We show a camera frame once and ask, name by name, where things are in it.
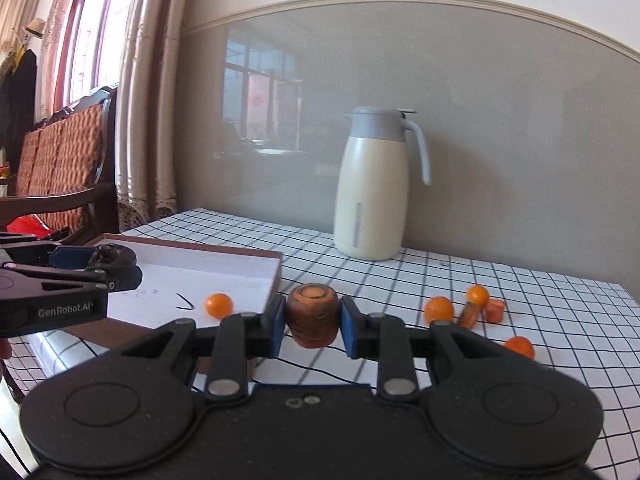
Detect small orange kumquat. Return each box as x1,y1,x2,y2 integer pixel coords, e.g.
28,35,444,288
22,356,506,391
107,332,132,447
204,292,233,321

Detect carrot stub with round top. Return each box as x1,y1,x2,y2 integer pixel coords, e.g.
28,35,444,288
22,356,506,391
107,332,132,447
284,283,340,349

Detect dark shrivelled fruit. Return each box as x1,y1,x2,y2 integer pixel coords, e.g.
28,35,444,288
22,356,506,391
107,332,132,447
87,243,137,269

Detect red cushion on sofa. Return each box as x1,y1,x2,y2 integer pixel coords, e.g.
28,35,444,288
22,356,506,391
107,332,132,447
6,214,53,238

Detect brown shallow cardboard box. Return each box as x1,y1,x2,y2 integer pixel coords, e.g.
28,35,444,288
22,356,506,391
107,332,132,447
29,232,284,376

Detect large front orange mandarin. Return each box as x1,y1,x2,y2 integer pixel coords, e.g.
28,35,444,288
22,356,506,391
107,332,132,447
503,336,535,360

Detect wooden sofa orange cushions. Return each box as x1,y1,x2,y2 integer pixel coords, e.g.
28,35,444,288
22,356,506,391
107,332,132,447
1,87,119,245

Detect orange carrot chunk back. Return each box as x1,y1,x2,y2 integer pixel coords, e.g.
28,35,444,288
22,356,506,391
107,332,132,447
484,298,506,324

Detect dark rotten carrot piece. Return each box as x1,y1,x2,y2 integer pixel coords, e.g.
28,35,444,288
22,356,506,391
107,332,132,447
458,301,483,330

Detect white black grid tablecloth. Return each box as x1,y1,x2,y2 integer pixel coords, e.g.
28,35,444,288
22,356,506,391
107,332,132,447
6,209,639,479

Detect small back orange mandarin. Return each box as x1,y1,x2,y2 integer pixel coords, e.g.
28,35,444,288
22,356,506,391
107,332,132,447
466,284,490,310

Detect left orange mandarin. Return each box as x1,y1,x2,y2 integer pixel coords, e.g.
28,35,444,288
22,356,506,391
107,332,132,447
423,296,454,325

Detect beige lace curtain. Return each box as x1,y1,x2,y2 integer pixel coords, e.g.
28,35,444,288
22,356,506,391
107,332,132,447
115,0,188,231

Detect dark hanging coat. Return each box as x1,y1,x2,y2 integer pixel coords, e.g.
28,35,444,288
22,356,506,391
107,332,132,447
1,48,37,167

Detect straw hat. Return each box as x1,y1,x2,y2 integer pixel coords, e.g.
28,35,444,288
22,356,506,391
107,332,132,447
24,18,46,39

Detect cream thermos jug grey lid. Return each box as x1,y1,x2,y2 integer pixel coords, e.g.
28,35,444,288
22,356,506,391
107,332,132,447
333,106,432,261

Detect window with red frame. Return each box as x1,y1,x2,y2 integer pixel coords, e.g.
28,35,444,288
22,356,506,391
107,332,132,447
36,0,134,117

